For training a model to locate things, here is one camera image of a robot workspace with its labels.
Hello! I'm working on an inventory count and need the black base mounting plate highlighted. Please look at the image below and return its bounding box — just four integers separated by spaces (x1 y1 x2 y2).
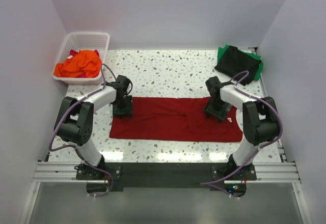
75 161 258 193

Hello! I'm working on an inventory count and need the white plastic laundry basket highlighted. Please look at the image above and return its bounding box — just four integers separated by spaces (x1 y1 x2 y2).
52 32 110 85

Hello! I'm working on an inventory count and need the folded green t-shirt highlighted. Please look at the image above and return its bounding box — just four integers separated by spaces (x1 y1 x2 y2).
218 44 264 81

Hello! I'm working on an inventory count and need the folded black t-shirt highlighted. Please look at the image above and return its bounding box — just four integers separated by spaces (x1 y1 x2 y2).
214 45 262 87

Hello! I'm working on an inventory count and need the dark red t-shirt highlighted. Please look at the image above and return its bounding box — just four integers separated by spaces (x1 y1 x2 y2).
110 97 243 143

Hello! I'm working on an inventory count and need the aluminium extrusion rail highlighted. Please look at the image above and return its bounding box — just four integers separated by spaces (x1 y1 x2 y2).
33 162 300 184

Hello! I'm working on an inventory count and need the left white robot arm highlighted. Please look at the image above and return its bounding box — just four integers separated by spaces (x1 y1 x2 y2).
49 75 133 172

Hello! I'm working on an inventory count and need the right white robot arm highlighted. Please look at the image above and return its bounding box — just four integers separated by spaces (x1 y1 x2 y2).
204 76 283 175

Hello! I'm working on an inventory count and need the orange t-shirt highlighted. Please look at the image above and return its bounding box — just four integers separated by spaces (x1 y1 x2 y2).
53 50 102 78

